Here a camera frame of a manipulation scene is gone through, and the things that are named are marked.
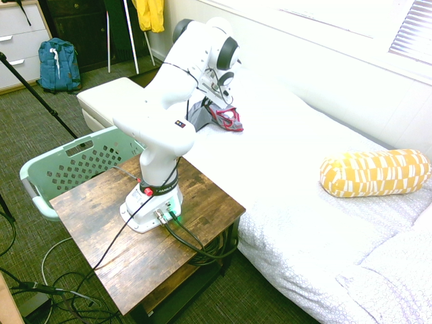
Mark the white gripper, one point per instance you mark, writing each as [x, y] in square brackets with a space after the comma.
[216, 88]

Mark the grey garment with red trim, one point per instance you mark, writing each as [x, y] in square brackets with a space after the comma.
[199, 116]

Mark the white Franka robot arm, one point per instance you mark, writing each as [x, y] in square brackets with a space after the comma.
[168, 98]

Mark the white clothes rack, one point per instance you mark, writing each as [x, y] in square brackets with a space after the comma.
[131, 37]

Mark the mint green laundry basket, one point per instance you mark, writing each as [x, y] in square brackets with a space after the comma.
[81, 162]

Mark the yellow jacket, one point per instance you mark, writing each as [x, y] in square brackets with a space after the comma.
[150, 15]

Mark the cream upholstered ottoman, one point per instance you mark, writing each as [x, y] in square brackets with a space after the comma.
[108, 98]

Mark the white bed mattress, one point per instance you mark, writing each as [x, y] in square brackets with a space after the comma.
[290, 175]

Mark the dark wooden cabinet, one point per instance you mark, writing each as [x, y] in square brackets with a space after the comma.
[87, 30]

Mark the blue backpack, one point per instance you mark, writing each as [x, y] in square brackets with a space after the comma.
[59, 65]

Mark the yellow white patterned bolster pillow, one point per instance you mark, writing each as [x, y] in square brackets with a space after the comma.
[374, 173]

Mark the rustic wooden side table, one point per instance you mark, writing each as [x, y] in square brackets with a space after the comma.
[135, 249]

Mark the white drawer dresser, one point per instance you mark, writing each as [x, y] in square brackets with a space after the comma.
[20, 44]

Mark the white window blinds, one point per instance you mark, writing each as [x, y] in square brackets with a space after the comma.
[413, 32]

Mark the white circle-patterned duvet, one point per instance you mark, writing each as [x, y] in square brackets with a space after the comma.
[395, 270]

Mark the light wooden board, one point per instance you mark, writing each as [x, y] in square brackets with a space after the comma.
[8, 300]

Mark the black camera tripod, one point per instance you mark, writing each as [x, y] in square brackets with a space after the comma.
[37, 98]

